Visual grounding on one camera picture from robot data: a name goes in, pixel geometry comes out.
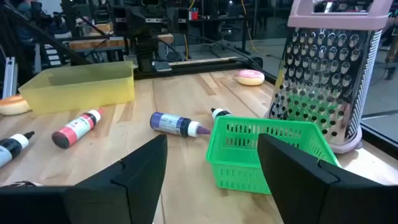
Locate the red label candy color bottle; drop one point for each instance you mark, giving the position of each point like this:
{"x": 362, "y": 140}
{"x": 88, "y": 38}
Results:
{"x": 74, "y": 129}

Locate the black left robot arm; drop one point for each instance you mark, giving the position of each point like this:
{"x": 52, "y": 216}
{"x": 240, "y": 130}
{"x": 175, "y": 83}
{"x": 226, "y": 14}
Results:
{"x": 144, "y": 37}

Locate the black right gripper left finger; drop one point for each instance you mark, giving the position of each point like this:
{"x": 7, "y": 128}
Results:
{"x": 93, "y": 202}

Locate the wooden workbench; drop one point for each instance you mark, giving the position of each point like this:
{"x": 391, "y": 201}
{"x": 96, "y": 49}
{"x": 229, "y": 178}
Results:
{"x": 93, "y": 43}

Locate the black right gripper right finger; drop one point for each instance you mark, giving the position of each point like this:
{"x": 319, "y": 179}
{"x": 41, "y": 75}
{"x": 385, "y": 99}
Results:
{"x": 311, "y": 193}

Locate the person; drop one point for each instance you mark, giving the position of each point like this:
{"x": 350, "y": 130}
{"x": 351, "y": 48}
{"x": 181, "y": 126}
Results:
{"x": 26, "y": 18}

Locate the violet candy color bottle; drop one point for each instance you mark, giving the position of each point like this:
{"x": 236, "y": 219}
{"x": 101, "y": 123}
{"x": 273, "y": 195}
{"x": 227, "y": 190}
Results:
{"x": 174, "y": 124}

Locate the yellow translucent plastic bin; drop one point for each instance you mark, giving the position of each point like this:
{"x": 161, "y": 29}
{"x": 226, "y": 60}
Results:
{"x": 77, "y": 90}

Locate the pink frosted donut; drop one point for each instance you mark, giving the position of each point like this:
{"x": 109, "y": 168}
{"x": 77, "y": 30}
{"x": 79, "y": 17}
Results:
{"x": 250, "y": 77}

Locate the green plastic basket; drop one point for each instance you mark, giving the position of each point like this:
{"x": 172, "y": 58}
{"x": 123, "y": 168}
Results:
{"x": 236, "y": 186}

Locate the black candy color bottle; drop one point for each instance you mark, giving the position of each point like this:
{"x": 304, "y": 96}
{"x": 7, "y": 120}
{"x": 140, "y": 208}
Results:
{"x": 12, "y": 146}
{"x": 219, "y": 112}

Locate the orange frosted donut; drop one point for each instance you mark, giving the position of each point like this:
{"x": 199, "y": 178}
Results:
{"x": 11, "y": 105}

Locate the silver aluminium extrusion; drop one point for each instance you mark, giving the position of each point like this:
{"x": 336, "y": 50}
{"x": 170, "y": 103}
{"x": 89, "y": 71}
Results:
{"x": 9, "y": 77}

